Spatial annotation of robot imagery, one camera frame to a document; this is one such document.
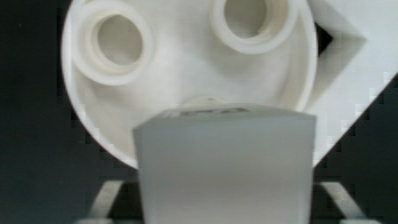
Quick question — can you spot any white U-shaped fence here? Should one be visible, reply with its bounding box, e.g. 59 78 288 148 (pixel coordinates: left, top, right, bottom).
306 0 398 165

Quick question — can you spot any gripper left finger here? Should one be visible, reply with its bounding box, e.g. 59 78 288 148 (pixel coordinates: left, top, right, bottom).
75 180 143 224

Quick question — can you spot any white stool leg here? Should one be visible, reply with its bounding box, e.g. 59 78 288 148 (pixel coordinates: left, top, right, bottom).
134 104 317 224

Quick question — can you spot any white round stool seat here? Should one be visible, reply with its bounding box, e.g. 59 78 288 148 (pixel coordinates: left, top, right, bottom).
63 0 319 165

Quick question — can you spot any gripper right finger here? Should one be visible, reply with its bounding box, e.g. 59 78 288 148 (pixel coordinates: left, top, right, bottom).
315 181 383 224

